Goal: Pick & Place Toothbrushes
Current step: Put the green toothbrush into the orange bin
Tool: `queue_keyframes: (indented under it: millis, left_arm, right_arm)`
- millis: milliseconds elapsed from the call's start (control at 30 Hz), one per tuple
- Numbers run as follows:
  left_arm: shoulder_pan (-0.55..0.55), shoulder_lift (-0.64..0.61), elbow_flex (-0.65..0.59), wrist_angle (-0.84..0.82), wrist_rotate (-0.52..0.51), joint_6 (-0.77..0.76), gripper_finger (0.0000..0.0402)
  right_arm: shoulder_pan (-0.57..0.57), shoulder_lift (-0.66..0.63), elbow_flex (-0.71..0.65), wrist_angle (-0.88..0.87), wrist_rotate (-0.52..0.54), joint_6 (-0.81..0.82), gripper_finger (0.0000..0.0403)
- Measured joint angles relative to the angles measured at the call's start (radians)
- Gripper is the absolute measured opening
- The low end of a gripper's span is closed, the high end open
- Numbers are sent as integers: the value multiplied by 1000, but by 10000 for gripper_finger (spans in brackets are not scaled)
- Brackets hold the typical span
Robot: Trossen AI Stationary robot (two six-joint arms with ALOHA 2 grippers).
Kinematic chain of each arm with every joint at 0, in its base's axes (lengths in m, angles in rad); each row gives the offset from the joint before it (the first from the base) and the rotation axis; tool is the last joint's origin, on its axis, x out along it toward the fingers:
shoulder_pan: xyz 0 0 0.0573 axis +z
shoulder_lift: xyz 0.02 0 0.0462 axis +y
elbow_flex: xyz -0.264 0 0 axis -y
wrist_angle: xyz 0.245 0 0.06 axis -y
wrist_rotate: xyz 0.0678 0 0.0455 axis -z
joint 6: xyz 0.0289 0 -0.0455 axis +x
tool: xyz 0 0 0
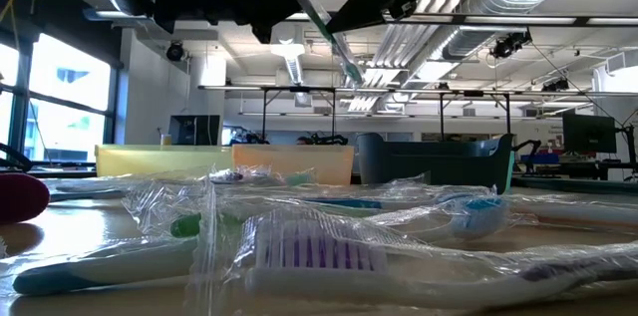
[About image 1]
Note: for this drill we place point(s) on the black ceiling spotlight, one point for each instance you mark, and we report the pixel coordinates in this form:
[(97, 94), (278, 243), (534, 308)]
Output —
[(508, 46), (175, 51)]

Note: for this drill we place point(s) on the magenta cloth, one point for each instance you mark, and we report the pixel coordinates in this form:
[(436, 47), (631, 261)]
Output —
[(22, 199)]

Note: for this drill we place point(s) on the wrapped purple toothbrush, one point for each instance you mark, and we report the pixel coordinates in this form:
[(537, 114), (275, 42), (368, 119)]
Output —
[(319, 256)]

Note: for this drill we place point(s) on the yellow plastic bin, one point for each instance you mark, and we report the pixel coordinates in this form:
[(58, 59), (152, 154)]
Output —
[(139, 161)]

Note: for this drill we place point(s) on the large window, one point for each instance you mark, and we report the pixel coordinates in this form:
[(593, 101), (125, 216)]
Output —
[(65, 96)]

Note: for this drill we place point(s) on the small yellow cup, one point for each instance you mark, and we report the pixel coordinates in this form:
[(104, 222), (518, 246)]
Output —
[(166, 140)]

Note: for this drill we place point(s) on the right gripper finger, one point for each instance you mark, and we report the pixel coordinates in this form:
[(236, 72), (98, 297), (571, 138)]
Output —
[(374, 7)]

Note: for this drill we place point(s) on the light turquoise plastic bin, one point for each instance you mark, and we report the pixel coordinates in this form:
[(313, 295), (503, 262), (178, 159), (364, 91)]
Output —
[(512, 176)]

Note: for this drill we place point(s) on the green toothbrush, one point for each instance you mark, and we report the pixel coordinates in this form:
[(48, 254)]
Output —
[(301, 178), (349, 64), (185, 224)]

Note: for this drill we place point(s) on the small dark teal bin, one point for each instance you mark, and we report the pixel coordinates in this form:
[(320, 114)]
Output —
[(423, 161)]

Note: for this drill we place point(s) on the orange toothbrush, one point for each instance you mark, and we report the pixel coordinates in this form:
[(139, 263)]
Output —
[(573, 214)]

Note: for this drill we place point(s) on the black equipment box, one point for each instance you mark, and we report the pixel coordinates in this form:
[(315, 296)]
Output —
[(194, 130)]

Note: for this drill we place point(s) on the black desktop monitor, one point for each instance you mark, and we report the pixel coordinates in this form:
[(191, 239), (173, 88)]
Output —
[(589, 132)]

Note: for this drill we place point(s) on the orange plastic bin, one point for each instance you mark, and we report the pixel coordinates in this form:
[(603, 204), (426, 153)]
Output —
[(324, 161)]

